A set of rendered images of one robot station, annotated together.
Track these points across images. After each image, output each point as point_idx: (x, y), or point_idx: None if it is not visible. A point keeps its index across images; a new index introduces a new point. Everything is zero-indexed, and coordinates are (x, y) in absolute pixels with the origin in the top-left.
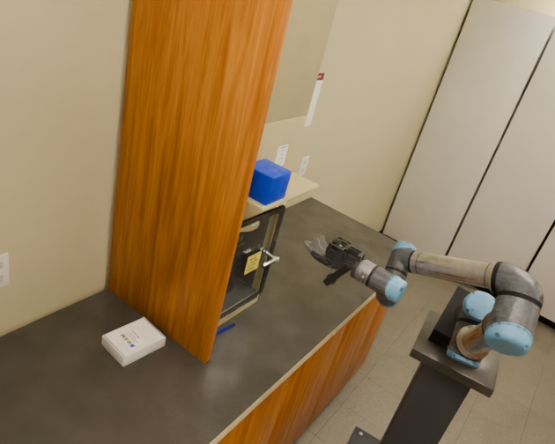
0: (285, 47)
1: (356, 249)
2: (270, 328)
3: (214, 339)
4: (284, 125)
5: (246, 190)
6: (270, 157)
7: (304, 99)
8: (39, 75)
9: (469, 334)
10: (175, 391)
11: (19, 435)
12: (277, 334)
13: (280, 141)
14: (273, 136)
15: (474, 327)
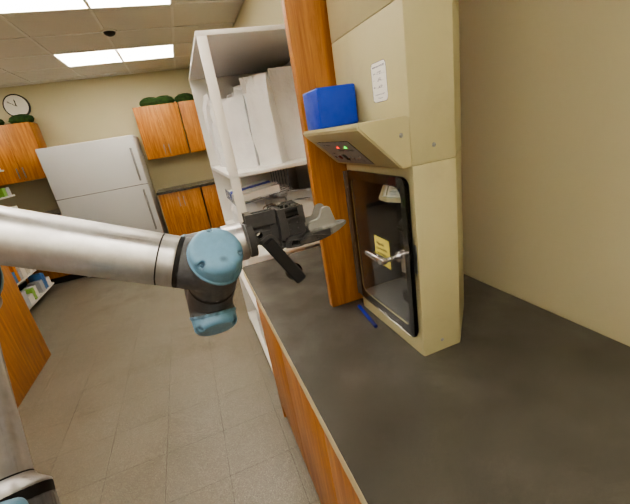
0: None
1: (261, 213)
2: (362, 356)
3: (328, 282)
4: (369, 29)
5: (299, 107)
6: (364, 83)
7: None
8: None
9: (16, 406)
10: (310, 290)
11: (314, 252)
12: (348, 360)
13: (371, 56)
14: (359, 49)
15: (4, 396)
